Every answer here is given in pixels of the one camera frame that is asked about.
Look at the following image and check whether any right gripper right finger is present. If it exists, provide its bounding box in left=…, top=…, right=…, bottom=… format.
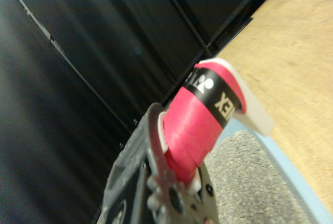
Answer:
left=146, top=102, right=188, bottom=217

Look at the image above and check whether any white scoop with red handle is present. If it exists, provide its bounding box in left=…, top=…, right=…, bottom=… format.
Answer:
left=157, top=58, right=275, bottom=192

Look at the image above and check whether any black curtain stand pole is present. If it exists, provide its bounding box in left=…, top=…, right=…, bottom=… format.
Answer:
left=155, top=0, right=213, bottom=55

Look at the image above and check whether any blue litter tray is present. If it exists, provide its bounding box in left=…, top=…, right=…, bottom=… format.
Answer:
left=200, top=116, right=333, bottom=224

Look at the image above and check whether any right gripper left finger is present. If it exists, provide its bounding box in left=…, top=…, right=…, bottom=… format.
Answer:
left=100, top=114, right=153, bottom=224

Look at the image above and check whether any black curtain stand foot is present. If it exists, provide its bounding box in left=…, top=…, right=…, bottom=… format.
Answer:
left=160, top=0, right=290, bottom=107

